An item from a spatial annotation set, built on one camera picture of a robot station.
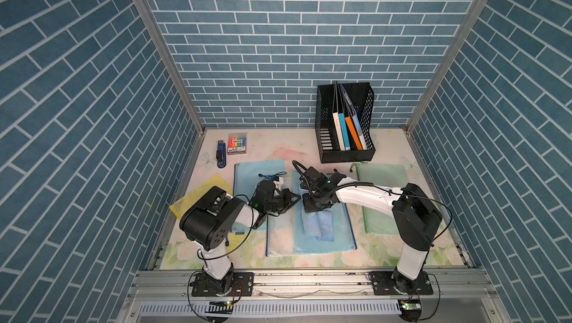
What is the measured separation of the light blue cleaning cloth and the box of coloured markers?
473 mm

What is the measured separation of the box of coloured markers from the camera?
1.11m

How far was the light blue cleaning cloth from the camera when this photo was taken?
0.82 metres
